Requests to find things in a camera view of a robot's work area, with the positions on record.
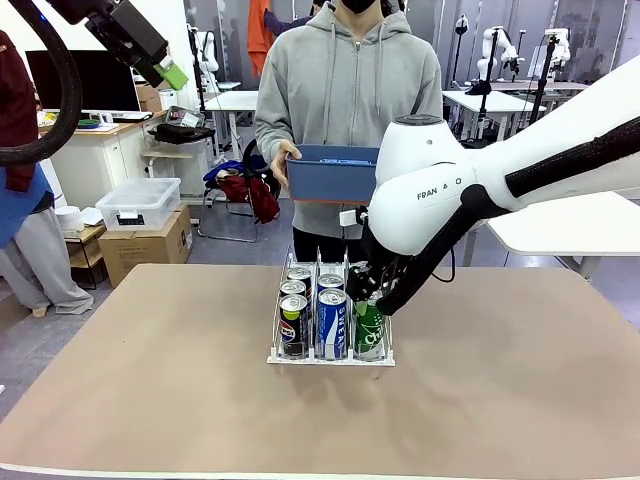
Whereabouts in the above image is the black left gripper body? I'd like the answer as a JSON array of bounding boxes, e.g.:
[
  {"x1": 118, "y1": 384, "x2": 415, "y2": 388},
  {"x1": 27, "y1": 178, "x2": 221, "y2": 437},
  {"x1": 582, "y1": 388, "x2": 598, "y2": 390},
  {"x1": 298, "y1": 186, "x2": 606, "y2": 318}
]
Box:
[{"x1": 84, "y1": 0, "x2": 170, "y2": 70}]

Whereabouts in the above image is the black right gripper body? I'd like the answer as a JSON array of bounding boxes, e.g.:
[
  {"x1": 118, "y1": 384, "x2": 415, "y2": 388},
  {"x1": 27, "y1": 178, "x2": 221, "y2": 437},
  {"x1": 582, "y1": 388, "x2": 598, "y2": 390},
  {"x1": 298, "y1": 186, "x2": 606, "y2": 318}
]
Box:
[{"x1": 357, "y1": 227, "x2": 401, "y2": 284}]

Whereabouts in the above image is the green soda can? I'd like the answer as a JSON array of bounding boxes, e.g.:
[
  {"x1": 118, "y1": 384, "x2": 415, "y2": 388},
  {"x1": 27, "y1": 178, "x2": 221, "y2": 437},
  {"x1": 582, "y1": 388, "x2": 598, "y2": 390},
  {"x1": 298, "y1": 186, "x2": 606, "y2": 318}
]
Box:
[{"x1": 352, "y1": 294, "x2": 392, "y2": 362}]

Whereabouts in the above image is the blue bin orange trim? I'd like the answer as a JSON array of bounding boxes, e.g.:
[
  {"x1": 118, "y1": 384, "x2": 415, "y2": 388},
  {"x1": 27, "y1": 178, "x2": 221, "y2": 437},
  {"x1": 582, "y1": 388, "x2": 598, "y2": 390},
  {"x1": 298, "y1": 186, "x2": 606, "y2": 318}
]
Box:
[{"x1": 284, "y1": 143, "x2": 382, "y2": 205}]

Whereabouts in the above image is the person's right forearm grey sleeve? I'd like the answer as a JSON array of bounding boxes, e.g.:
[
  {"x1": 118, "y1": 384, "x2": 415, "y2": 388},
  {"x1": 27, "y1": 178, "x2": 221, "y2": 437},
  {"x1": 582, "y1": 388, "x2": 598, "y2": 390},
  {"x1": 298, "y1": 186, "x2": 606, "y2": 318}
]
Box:
[{"x1": 253, "y1": 112, "x2": 297, "y2": 169}]

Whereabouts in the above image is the person's right hand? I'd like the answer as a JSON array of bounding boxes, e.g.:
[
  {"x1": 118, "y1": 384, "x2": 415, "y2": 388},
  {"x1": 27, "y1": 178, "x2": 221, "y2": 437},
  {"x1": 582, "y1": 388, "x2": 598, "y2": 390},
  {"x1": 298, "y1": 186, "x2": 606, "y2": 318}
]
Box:
[{"x1": 271, "y1": 142, "x2": 304, "y2": 187}]

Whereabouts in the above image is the small brown cardboard box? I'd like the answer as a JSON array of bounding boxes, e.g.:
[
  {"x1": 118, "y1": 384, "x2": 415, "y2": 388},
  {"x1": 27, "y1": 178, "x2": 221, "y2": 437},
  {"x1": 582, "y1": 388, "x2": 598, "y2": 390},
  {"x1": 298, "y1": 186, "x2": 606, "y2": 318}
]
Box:
[{"x1": 135, "y1": 83, "x2": 164, "y2": 114}]

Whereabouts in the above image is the black tray with items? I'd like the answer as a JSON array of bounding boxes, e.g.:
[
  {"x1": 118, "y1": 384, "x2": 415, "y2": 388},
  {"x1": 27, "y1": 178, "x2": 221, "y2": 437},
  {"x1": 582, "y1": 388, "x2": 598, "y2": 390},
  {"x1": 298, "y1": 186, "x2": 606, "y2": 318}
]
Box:
[{"x1": 164, "y1": 105, "x2": 206, "y2": 130}]

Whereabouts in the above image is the black computer monitor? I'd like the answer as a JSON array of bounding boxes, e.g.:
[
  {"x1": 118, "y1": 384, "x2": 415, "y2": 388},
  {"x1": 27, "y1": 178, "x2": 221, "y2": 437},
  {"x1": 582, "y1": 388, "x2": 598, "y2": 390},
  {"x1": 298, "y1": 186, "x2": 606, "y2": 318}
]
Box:
[{"x1": 24, "y1": 49, "x2": 142, "y2": 112}]

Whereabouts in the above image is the black bag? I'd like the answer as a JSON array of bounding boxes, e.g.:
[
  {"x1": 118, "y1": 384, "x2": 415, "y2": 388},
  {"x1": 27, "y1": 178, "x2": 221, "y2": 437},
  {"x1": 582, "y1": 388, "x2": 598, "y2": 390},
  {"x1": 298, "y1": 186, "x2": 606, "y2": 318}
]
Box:
[{"x1": 147, "y1": 123, "x2": 217, "y2": 146}]

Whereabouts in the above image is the white lab table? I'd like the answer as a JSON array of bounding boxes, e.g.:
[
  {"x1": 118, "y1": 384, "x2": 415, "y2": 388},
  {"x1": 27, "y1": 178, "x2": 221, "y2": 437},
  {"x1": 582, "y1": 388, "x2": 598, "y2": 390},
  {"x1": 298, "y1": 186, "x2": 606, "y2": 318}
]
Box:
[
  {"x1": 442, "y1": 89, "x2": 549, "y2": 146},
  {"x1": 204, "y1": 89, "x2": 259, "y2": 151}
]

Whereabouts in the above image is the small white side table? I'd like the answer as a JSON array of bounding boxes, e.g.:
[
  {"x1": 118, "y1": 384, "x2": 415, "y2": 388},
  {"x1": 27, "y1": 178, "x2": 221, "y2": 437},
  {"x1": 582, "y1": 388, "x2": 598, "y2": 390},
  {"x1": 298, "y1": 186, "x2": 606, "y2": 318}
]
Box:
[{"x1": 142, "y1": 142, "x2": 214, "y2": 194}]

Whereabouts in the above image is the clear acrylic can rack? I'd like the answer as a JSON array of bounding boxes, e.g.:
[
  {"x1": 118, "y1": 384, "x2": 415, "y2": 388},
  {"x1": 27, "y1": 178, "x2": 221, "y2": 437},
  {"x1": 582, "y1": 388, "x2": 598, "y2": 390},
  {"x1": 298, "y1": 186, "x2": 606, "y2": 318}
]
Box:
[{"x1": 266, "y1": 245, "x2": 396, "y2": 368}]

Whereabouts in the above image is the orange jacket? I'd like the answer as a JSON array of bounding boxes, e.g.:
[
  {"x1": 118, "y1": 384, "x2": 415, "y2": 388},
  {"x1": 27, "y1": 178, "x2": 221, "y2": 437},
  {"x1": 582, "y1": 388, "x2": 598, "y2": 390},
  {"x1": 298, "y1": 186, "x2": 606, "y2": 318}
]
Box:
[{"x1": 247, "y1": 0, "x2": 275, "y2": 77}]

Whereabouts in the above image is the white desk wooden top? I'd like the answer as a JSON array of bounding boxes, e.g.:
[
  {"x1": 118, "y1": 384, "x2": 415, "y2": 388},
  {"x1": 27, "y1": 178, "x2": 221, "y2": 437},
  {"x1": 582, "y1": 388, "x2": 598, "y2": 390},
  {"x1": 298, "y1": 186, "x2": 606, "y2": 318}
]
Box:
[{"x1": 38, "y1": 110, "x2": 169, "y2": 201}]

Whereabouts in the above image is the clear plastic storage box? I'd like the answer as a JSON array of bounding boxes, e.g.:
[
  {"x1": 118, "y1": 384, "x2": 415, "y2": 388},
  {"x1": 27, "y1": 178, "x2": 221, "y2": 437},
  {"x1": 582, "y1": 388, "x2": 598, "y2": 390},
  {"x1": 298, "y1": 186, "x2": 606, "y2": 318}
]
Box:
[{"x1": 94, "y1": 177, "x2": 182, "y2": 232}]

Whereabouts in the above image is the person in navy hoodie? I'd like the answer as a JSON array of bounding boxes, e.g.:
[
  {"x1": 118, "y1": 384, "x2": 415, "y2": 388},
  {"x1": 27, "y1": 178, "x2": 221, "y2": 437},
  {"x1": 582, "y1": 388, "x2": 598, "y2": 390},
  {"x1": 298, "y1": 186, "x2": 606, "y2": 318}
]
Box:
[{"x1": 263, "y1": 0, "x2": 326, "y2": 37}]

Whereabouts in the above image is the person in maroon top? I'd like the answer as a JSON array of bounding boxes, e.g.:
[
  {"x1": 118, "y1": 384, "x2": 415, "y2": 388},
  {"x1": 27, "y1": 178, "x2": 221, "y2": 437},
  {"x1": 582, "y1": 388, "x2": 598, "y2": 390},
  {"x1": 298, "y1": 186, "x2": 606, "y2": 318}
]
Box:
[{"x1": 0, "y1": 29, "x2": 95, "y2": 319}]

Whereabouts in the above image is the person in grey hoodie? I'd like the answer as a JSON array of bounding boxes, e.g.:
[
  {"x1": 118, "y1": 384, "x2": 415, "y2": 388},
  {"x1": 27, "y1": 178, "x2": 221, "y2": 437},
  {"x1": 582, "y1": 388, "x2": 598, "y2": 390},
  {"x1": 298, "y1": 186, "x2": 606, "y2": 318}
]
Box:
[{"x1": 253, "y1": 0, "x2": 445, "y2": 265}]

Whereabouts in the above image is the white paper roll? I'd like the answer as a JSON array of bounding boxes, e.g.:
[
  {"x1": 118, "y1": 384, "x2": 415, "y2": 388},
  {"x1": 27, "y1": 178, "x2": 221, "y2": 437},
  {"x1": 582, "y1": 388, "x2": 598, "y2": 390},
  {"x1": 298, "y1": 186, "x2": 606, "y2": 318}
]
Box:
[{"x1": 53, "y1": 205, "x2": 85, "y2": 235}]

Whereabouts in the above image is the large brown cardboard box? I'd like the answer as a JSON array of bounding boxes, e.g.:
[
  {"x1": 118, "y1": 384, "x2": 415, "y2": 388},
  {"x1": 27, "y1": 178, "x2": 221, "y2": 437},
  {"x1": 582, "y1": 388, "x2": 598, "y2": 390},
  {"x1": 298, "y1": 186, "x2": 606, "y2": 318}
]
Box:
[{"x1": 98, "y1": 203, "x2": 194, "y2": 290}]

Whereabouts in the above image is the black tripod stand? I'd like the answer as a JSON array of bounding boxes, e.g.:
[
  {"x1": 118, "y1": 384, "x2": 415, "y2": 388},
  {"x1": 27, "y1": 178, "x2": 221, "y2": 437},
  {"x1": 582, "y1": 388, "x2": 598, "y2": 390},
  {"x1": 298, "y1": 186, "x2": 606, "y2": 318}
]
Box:
[
  {"x1": 529, "y1": 29, "x2": 561, "y2": 121},
  {"x1": 459, "y1": 27, "x2": 501, "y2": 148}
]

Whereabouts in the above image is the large white table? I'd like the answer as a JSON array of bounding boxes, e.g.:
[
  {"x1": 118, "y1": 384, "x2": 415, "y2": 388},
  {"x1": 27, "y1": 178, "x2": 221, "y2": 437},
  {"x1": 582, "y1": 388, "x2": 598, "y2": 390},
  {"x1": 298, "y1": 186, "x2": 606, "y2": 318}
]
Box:
[{"x1": 482, "y1": 189, "x2": 640, "y2": 279}]

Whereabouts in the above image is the wooden lab bench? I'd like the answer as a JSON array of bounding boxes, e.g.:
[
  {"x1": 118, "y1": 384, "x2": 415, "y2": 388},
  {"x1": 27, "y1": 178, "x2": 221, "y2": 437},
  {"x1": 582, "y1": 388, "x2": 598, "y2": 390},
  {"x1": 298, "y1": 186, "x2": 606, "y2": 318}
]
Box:
[{"x1": 492, "y1": 79, "x2": 594, "y2": 109}]

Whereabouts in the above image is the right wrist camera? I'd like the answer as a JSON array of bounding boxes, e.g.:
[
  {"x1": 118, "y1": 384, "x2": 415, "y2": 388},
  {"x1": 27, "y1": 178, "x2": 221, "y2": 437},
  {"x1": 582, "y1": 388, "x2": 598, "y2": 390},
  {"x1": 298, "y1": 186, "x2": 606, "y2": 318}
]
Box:
[{"x1": 338, "y1": 208, "x2": 370, "y2": 228}]

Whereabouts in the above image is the black sleeved right arm cable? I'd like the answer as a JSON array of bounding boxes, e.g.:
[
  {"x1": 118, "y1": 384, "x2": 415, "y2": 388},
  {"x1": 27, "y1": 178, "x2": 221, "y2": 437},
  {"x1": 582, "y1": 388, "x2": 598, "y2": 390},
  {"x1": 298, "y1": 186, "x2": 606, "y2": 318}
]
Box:
[{"x1": 377, "y1": 117, "x2": 640, "y2": 319}]

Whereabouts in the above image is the black sleeved arm cable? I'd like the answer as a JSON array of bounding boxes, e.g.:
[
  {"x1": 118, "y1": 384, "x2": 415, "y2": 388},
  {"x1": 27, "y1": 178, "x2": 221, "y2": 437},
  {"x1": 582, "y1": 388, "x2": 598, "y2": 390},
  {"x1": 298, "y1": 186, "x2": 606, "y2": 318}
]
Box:
[
  {"x1": 0, "y1": 0, "x2": 84, "y2": 168},
  {"x1": 377, "y1": 117, "x2": 640, "y2": 319}
]

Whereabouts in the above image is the black sleeved left arm cable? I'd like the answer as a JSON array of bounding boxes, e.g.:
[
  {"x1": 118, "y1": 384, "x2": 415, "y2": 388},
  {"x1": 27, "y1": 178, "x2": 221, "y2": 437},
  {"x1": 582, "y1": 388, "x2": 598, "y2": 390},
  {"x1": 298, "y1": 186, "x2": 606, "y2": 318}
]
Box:
[{"x1": 0, "y1": 0, "x2": 84, "y2": 168}]

